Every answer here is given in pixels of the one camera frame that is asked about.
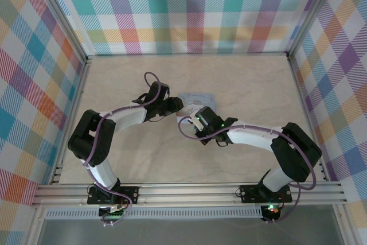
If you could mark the blue cartoon tin box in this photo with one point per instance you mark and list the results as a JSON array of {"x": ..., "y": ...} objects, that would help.
[{"x": 195, "y": 100}]

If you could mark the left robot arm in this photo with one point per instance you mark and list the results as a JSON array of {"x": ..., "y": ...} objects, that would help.
[{"x": 91, "y": 139}]

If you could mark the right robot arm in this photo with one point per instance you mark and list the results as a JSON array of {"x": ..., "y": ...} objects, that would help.
[{"x": 295, "y": 147}]

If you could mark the plaid fabric backdrop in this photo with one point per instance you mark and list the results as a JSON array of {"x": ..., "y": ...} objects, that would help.
[
  {"x": 338, "y": 84},
  {"x": 186, "y": 12},
  {"x": 28, "y": 84}
]

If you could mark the grey metal sheet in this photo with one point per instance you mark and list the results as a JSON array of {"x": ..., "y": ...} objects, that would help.
[{"x": 186, "y": 232}]

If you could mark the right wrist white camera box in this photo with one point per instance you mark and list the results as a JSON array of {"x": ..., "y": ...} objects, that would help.
[{"x": 198, "y": 122}]

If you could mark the aluminium frame crossbar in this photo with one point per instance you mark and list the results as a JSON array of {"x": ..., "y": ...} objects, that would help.
[{"x": 186, "y": 54}]

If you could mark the aluminium mounting rail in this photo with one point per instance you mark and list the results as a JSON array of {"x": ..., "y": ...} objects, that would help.
[{"x": 186, "y": 194}]

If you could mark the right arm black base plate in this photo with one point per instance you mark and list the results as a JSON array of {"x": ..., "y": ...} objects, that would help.
[{"x": 249, "y": 193}]

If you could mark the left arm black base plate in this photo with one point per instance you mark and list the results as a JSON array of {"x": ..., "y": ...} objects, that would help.
[{"x": 132, "y": 194}]

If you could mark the aluminium frame post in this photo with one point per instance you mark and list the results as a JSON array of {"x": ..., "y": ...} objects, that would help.
[
  {"x": 314, "y": 12},
  {"x": 57, "y": 17}
]

